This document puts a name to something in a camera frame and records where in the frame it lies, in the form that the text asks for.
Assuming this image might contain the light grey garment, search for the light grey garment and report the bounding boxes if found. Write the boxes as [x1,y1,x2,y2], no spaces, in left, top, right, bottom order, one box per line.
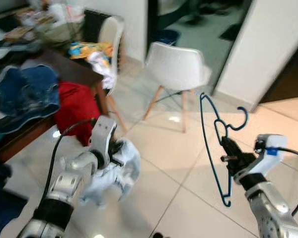
[79,139,142,206]

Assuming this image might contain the blue wire hanger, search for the blue wire hanger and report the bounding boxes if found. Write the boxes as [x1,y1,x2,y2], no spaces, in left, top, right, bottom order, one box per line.
[199,93,249,208]

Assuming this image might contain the dark wooden table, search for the dark wooden table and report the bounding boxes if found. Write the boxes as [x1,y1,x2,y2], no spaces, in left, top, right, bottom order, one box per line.
[0,47,112,164]

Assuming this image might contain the red garment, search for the red garment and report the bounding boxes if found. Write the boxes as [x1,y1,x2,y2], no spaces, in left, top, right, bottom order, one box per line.
[55,82,102,147]

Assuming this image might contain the white cloth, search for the white cloth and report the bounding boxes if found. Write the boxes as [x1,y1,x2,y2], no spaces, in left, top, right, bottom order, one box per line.
[87,52,118,91]

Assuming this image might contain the white shell chair wooden legs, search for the white shell chair wooden legs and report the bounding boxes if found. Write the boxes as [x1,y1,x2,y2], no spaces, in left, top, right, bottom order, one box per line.
[97,15,129,134]
[143,42,212,133]

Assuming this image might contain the blue denim garment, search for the blue denim garment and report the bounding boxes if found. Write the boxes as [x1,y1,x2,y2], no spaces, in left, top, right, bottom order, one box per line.
[0,64,60,134]

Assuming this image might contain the yellow blue colourful bag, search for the yellow blue colourful bag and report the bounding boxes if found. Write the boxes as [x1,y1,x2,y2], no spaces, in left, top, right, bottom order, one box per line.
[69,42,113,60]

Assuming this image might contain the dark blue bin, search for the dark blue bin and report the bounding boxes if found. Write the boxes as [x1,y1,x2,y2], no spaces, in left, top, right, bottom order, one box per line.
[154,29,182,46]

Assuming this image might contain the dark blue fabric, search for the dark blue fabric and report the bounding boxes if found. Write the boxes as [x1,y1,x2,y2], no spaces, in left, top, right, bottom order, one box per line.
[0,159,28,238]

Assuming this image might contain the black ribbed panel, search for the black ribbed panel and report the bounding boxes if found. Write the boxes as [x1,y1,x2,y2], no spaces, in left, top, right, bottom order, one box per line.
[83,9,110,41]

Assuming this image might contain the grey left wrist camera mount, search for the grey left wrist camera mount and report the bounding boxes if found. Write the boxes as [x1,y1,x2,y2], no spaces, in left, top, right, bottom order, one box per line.
[89,117,118,169]

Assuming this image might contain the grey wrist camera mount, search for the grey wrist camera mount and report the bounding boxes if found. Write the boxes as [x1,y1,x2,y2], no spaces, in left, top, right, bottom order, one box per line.
[233,134,289,184]
[89,117,118,169]

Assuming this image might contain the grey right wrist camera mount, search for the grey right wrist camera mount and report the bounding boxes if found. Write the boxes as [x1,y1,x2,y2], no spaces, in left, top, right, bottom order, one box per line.
[233,134,289,184]

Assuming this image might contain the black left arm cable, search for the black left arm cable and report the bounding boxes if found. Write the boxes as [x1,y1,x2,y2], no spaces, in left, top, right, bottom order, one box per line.
[41,118,96,199]

